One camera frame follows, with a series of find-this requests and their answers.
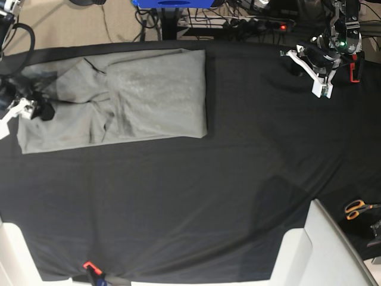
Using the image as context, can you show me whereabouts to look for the white bin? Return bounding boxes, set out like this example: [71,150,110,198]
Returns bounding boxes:
[1,220,42,285]
[269,199,377,286]

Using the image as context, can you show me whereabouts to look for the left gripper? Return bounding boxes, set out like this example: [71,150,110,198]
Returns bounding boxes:
[280,1,362,98]

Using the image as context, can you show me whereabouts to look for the blue stand base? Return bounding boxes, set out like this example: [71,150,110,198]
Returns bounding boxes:
[132,0,214,9]

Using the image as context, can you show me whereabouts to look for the white bin left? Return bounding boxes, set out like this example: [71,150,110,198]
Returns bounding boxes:
[1,220,42,285]

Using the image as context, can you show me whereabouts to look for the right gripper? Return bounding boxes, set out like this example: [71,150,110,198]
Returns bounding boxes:
[0,76,56,139]

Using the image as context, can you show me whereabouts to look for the grey T-shirt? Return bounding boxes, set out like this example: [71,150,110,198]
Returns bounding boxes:
[17,49,207,154]

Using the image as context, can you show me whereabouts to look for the white bin right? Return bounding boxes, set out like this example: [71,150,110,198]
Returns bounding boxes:
[269,199,377,286]

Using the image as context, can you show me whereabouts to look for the orange handled scissors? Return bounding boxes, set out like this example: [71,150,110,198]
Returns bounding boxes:
[344,200,380,220]

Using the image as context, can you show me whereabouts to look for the black metal object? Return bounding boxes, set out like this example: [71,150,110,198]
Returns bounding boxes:
[367,220,381,247]

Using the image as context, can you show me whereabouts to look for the red black clamp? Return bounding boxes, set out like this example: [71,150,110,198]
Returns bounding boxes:
[349,51,365,83]

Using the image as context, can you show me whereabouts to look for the black table cloth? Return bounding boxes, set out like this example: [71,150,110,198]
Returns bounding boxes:
[1,41,380,283]

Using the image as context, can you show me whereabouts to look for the red blue front clamp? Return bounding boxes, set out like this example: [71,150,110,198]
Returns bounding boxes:
[83,261,108,286]

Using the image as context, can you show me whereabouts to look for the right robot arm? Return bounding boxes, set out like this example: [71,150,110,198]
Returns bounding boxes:
[1,0,55,139]

